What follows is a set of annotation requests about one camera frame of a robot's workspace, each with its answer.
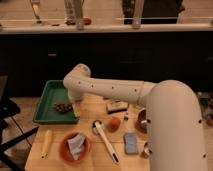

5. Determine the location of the orange bowl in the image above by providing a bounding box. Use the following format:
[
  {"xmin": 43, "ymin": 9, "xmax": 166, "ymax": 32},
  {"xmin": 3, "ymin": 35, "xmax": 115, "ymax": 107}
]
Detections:
[{"xmin": 59, "ymin": 132, "xmax": 91, "ymax": 165}]

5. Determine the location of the black chair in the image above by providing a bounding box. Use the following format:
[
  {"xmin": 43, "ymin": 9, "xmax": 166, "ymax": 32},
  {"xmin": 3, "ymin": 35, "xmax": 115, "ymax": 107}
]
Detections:
[{"xmin": 0, "ymin": 75, "xmax": 39, "ymax": 171}]

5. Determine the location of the crumpled grey cloth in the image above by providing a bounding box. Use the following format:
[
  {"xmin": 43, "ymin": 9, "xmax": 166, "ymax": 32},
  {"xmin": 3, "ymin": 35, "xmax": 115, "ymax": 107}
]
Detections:
[{"xmin": 67, "ymin": 133, "xmax": 85, "ymax": 160}]

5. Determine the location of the orange fruit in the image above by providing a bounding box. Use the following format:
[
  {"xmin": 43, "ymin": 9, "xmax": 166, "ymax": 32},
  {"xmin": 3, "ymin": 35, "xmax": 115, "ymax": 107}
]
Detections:
[{"xmin": 107, "ymin": 117, "xmax": 121, "ymax": 132}]

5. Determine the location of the green plastic tray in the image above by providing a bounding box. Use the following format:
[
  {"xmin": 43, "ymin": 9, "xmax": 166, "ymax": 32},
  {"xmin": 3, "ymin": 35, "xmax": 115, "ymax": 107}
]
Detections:
[{"xmin": 33, "ymin": 80, "xmax": 80, "ymax": 124}]

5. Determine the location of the bunch of red grapes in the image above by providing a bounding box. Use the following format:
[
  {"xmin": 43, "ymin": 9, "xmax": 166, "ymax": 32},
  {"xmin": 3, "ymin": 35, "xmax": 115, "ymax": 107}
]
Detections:
[{"xmin": 53, "ymin": 103, "xmax": 73, "ymax": 113}]

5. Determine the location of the yellow corn cob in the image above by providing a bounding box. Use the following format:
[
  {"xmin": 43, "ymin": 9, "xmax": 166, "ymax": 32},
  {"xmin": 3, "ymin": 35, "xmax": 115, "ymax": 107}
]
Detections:
[{"xmin": 41, "ymin": 130, "xmax": 53, "ymax": 158}]

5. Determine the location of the dark metal cup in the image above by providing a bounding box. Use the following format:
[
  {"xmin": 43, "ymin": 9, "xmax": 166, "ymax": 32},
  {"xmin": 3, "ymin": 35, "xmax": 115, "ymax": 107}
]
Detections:
[{"xmin": 141, "ymin": 142, "xmax": 149, "ymax": 159}]

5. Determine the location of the blue sponge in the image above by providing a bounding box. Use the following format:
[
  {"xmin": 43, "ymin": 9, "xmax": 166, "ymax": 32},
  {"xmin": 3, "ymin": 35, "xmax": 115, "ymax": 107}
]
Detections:
[{"xmin": 124, "ymin": 133, "xmax": 138, "ymax": 155}]

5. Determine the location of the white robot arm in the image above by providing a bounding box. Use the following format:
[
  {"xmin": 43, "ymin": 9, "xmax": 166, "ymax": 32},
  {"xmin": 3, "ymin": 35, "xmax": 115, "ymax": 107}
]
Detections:
[{"xmin": 63, "ymin": 64, "xmax": 208, "ymax": 171}]

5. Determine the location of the dark red bowl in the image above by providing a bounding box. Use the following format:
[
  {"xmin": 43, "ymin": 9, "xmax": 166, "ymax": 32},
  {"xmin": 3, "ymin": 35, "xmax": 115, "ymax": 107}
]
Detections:
[{"xmin": 135, "ymin": 109, "xmax": 147, "ymax": 133}]

